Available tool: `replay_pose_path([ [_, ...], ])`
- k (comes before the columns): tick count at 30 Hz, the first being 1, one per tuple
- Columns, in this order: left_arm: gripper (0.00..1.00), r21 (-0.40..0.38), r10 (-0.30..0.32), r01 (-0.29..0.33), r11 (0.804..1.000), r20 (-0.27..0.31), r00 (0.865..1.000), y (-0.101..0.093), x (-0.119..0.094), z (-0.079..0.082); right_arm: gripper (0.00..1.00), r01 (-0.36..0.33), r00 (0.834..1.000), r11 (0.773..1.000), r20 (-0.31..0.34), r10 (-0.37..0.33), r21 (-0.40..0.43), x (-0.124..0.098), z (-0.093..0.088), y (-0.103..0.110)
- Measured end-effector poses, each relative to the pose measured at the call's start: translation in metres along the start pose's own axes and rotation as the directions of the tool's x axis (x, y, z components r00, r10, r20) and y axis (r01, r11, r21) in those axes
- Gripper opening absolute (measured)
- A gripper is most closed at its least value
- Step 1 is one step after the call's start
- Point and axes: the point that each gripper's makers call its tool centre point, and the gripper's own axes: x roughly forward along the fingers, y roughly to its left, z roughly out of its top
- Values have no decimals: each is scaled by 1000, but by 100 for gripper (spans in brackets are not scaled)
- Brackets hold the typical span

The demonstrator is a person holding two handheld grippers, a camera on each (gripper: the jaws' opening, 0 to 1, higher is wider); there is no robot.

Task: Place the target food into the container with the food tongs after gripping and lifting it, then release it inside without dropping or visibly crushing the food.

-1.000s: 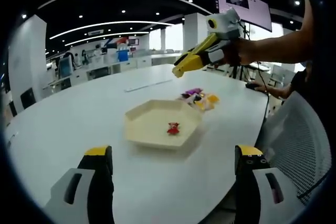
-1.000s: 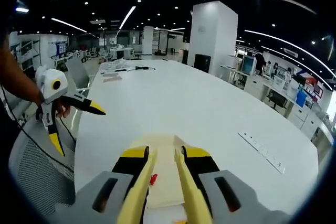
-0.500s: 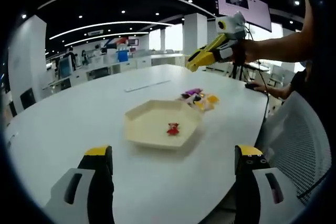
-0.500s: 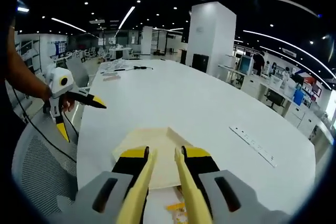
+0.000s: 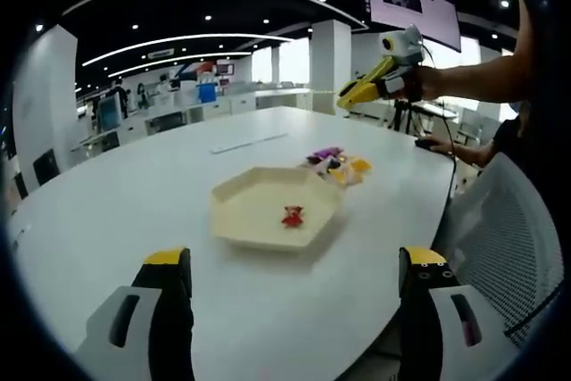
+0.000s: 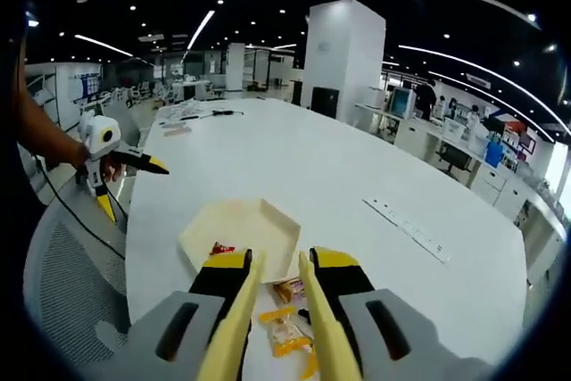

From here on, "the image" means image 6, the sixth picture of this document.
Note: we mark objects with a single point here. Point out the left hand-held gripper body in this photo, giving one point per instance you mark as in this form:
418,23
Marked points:
100,135

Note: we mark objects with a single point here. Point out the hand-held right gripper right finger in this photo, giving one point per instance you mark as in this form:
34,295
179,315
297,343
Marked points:
348,283

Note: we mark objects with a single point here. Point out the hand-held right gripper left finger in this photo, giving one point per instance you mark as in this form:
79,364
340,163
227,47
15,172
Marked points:
201,280

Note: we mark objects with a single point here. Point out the small red candy food packet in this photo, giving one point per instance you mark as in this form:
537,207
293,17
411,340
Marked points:
221,248

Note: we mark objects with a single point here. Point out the hexagonal wooden container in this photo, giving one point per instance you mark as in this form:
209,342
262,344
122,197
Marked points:
241,229

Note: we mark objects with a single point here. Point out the person's left hand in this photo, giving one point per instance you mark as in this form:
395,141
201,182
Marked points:
113,172

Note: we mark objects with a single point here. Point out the grey-backed office chair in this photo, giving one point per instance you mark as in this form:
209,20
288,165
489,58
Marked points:
122,120

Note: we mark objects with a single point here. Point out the white display board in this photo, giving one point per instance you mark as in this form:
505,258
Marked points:
87,86

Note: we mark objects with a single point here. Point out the row of white office chairs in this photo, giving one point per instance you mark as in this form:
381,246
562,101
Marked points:
145,91

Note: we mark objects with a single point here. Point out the scattered white papers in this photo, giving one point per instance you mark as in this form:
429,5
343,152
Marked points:
178,112

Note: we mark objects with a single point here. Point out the white shelving rack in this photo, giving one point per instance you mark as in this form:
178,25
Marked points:
42,95

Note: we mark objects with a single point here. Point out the white built-in power strip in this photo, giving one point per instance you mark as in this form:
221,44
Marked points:
406,229

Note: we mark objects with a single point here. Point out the grey mesh office chair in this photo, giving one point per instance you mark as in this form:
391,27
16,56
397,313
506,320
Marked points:
67,287

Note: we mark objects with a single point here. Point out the black hand tool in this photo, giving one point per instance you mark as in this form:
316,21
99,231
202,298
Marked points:
225,112

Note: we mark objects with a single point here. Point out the narrow white pillar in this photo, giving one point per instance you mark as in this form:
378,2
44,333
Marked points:
235,68

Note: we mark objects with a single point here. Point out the black office chair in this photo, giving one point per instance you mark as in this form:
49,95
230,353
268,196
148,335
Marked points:
455,157

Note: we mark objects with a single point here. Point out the long white cabinet counter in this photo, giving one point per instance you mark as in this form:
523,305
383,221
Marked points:
499,193

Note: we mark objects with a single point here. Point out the black cabinet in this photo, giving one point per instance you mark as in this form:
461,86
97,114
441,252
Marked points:
325,102

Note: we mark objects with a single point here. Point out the white machine with blue panel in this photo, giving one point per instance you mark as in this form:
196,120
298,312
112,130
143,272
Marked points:
401,104

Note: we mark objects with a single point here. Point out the wide white square pillar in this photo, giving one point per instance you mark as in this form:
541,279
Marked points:
343,55

